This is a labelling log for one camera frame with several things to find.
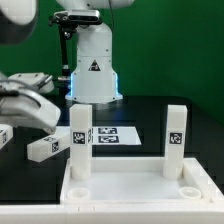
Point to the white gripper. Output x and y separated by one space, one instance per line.
26 108

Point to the white square desk top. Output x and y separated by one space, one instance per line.
140 180

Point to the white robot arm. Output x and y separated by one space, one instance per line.
93 81

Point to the white flat base tag plate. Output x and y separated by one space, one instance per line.
106 135

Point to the white L-shaped fence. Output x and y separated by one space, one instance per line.
114 213

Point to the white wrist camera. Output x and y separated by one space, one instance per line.
40 81

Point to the black camera on stand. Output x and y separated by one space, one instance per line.
68 22

